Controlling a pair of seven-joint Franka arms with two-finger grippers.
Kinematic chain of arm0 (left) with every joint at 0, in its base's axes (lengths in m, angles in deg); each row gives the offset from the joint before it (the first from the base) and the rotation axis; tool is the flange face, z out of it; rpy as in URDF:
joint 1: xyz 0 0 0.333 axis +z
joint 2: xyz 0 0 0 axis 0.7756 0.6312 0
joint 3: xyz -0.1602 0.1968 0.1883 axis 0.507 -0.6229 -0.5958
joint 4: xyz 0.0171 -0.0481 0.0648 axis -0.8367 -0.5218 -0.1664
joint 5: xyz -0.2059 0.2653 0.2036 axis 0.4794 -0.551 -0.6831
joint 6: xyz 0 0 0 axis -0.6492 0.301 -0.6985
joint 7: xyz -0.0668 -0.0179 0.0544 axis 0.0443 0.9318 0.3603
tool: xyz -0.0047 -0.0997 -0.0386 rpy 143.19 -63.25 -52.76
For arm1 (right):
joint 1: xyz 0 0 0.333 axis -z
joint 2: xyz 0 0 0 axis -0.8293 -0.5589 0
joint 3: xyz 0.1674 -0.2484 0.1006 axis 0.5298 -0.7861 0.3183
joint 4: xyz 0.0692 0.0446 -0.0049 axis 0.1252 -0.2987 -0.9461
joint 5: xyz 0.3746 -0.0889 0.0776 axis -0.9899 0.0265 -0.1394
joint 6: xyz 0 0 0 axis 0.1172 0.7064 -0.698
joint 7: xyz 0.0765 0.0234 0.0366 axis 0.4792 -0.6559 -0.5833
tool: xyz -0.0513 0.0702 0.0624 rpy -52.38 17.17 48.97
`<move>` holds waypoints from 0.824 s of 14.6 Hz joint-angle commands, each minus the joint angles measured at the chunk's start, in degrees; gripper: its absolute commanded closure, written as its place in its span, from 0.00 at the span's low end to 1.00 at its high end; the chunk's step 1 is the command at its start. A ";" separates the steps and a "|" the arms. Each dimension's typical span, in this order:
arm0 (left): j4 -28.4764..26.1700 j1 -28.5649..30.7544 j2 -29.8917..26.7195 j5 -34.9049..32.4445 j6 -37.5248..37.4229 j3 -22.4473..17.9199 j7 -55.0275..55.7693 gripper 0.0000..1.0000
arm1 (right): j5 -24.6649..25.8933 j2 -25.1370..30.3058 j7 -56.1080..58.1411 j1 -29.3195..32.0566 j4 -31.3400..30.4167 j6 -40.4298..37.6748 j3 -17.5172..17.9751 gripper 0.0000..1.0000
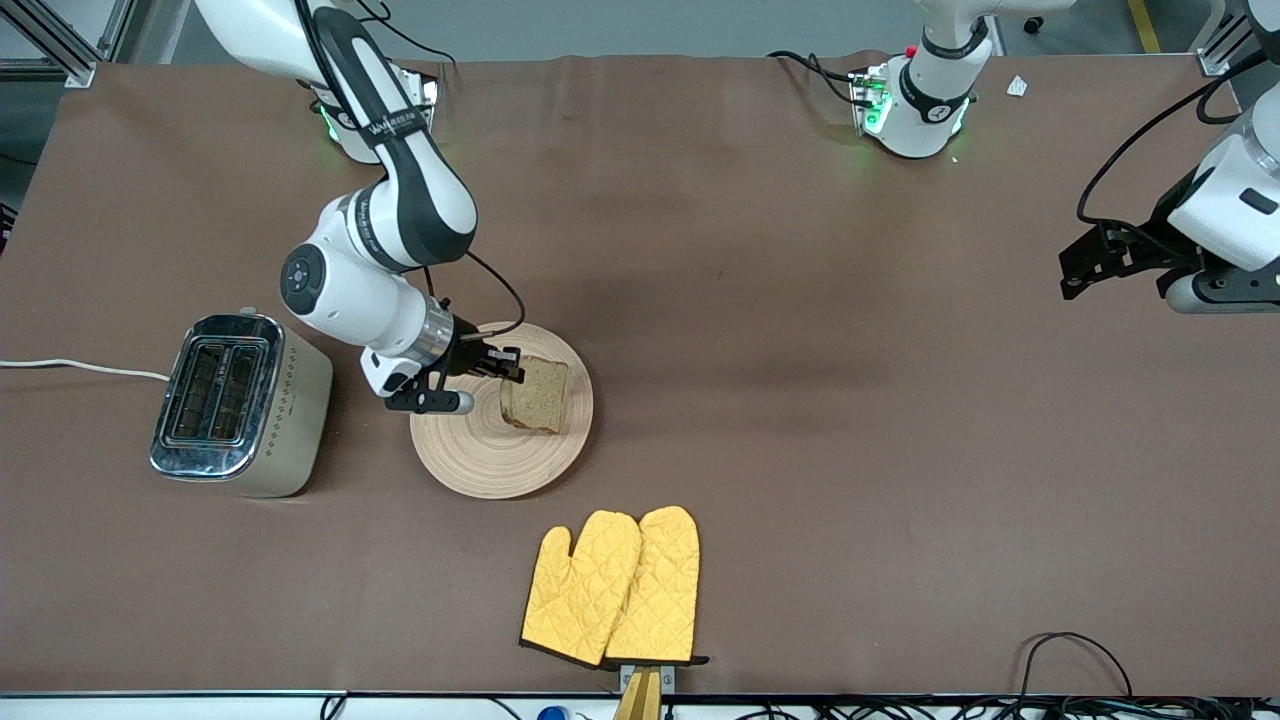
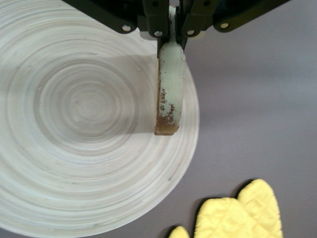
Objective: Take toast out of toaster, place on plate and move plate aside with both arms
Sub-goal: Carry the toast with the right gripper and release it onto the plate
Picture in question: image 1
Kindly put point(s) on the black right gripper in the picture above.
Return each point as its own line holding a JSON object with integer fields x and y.
{"x": 466, "y": 352}

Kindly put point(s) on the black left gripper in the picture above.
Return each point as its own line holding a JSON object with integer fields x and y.
{"x": 1152, "y": 248}

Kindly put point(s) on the brown toast slice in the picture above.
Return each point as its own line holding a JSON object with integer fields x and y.
{"x": 535, "y": 395}

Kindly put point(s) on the round wooden plate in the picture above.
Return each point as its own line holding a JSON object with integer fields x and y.
{"x": 490, "y": 455}

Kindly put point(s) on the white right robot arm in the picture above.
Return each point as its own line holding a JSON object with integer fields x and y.
{"x": 410, "y": 180}

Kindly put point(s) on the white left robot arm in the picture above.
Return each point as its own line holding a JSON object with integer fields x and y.
{"x": 925, "y": 100}

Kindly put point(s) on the small white paper scrap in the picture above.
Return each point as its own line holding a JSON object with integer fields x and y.
{"x": 1017, "y": 86}

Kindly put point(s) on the silver beige toaster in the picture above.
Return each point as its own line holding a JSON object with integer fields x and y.
{"x": 290, "y": 420}

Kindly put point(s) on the yellow quilted oven mitt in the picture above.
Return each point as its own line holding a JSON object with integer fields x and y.
{"x": 660, "y": 590}
{"x": 580, "y": 590}

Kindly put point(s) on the green lit base connector box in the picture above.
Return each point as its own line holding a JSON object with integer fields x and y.
{"x": 428, "y": 95}
{"x": 870, "y": 100}

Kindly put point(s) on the brown table cover sheet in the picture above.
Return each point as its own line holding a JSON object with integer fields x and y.
{"x": 800, "y": 550}

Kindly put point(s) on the aluminium frame post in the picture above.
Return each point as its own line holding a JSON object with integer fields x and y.
{"x": 1225, "y": 45}
{"x": 70, "y": 50}

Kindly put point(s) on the small metal bracket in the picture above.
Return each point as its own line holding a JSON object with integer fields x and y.
{"x": 668, "y": 678}

